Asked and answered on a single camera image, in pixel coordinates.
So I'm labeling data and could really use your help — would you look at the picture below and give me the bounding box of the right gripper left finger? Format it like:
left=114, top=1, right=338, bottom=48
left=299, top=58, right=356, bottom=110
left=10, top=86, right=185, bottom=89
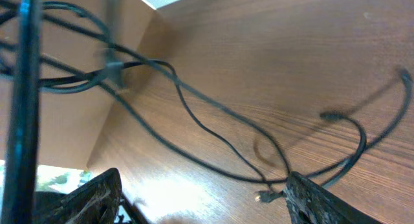
left=32, top=168, right=122, bottom=224

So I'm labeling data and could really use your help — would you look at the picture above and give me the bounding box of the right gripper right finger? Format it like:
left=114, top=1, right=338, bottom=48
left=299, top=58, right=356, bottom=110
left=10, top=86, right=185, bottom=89
left=283, top=172, right=380, bottom=224

